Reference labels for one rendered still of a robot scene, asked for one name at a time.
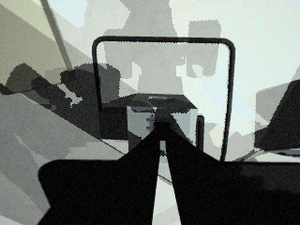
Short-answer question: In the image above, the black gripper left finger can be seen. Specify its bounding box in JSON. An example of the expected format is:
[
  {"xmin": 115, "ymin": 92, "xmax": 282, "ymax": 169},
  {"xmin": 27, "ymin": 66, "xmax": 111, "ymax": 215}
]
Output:
[{"xmin": 37, "ymin": 128, "xmax": 160, "ymax": 225}]

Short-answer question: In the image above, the black cable with plug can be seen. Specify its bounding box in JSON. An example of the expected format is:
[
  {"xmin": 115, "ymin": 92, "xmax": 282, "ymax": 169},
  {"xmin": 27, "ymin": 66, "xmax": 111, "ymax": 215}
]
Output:
[{"xmin": 92, "ymin": 36, "xmax": 235, "ymax": 161}]

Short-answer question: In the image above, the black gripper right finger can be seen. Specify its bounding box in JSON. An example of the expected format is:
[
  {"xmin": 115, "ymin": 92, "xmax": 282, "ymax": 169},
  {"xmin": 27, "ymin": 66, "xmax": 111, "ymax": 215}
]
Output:
[{"xmin": 165, "ymin": 128, "xmax": 300, "ymax": 225}]

